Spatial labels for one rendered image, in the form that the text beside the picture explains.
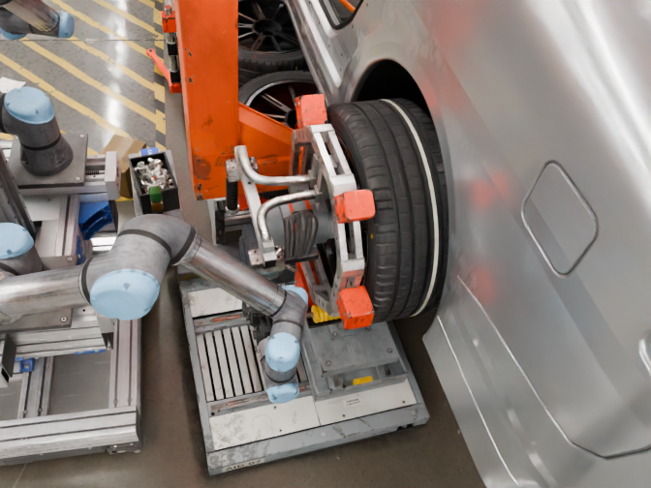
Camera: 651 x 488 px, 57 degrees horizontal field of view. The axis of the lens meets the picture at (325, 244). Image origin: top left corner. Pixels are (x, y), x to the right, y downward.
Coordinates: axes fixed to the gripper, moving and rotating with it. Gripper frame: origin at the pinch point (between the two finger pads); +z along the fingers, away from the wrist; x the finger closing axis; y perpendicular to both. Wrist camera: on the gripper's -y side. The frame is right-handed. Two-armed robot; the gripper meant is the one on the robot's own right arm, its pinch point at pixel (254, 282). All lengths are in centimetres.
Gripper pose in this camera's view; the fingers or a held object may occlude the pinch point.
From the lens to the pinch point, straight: 165.4
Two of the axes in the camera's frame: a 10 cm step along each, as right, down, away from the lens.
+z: -2.7, -7.7, 5.7
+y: 1.1, -6.1, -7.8
